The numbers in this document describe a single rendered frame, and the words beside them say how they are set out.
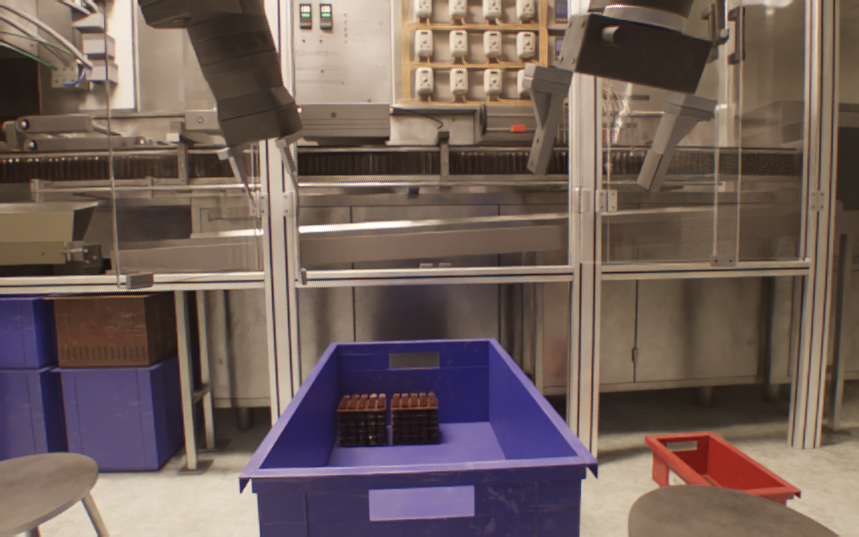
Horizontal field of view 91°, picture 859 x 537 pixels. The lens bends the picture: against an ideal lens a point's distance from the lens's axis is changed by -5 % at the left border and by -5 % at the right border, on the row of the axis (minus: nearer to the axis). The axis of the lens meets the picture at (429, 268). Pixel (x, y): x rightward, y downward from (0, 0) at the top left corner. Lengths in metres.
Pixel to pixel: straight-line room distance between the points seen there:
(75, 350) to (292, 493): 1.14
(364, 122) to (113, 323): 0.93
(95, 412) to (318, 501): 1.15
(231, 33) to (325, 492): 0.48
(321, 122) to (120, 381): 0.96
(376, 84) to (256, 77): 1.39
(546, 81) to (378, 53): 1.47
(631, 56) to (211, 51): 0.38
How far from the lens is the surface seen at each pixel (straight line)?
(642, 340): 1.80
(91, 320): 1.56
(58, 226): 1.59
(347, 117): 1.42
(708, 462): 1.53
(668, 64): 0.50
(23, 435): 1.78
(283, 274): 1.23
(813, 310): 1.74
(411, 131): 1.73
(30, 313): 1.66
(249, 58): 0.47
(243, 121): 0.49
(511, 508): 0.58
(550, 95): 0.47
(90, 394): 1.62
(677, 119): 0.53
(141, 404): 1.56
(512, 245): 1.30
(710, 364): 1.97
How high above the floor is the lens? 0.69
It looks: 4 degrees down
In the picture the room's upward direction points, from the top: 1 degrees counter-clockwise
